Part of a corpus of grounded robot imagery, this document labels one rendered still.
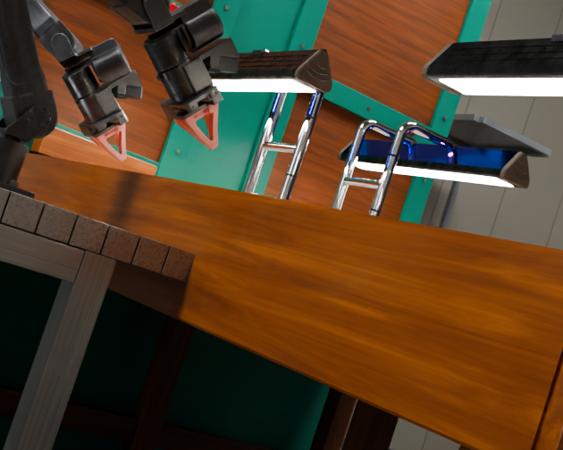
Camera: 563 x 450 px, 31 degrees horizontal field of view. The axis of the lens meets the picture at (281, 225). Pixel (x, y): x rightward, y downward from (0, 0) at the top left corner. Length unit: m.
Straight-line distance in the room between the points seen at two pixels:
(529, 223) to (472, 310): 4.49
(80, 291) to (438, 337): 0.52
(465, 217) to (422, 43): 2.13
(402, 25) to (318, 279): 1.98
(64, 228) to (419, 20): 1.96
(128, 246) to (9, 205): 0.16
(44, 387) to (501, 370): 0.64
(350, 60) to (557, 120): 2.69
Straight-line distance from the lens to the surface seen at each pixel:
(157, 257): 1.35
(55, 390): 1.33
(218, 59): 1.69
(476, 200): 5.15
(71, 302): 1.31
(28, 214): 1.28
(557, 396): 0.86
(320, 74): 1.92
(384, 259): 1.05
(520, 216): 5.37
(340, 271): 1.10
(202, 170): 2.69
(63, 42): 2.06
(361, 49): 2.96
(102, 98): 2.05
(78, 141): 2.47
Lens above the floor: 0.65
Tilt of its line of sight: 4 degrees up
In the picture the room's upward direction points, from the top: 18 degrees clockwise
